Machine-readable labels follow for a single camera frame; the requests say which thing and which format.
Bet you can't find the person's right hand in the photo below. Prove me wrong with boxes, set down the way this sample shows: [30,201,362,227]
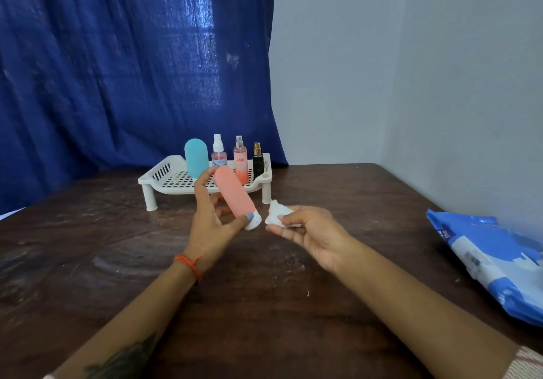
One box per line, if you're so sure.
[265,205,355,275]

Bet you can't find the person's left hand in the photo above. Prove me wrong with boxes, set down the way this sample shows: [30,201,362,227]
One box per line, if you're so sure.
[182,166,255,274]

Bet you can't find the pink squeeze bottle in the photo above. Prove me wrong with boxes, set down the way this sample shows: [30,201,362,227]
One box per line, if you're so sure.
[214,165,261,231]

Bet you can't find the white wet wipe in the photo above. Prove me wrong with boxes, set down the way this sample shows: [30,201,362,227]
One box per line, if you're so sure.
[264,199,303,229]

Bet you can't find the white perforated plastic rack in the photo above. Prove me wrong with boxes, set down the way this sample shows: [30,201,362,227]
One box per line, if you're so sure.
[137,152,273,212]

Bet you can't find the teal squeeze bottle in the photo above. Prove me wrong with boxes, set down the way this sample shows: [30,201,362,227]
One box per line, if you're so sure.
[184,138,210,180]

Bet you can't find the orange spray bottle silver cap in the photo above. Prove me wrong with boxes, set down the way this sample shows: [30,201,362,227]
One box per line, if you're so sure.
[232,135,249,186]

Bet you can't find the pink spray bottle white cap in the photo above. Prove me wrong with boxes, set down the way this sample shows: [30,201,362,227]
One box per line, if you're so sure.
[211,133,228,168]

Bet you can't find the black perfume bottle gold cap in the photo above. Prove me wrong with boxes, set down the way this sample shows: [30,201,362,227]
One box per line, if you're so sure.
[252,141,265,179]

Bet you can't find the blue white wet wipes pack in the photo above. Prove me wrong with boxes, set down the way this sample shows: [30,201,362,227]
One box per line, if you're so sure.
[426,209,543,328]

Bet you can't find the person's right forearm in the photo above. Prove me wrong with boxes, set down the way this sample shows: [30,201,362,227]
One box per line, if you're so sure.
[335,238,520,379]

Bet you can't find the person's left forearm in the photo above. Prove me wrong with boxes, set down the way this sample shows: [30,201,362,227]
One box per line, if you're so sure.
[53,260,204,379]

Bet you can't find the dark blue curtain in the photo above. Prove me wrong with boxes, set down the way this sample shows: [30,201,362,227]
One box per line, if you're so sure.
[0,0,289,216]

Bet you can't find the patterned right sleeve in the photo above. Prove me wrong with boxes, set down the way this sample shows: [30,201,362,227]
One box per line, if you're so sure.
[502,346,543,379]

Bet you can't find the orange thread bracelet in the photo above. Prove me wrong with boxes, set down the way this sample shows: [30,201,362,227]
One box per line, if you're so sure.
[174,253,204,285]

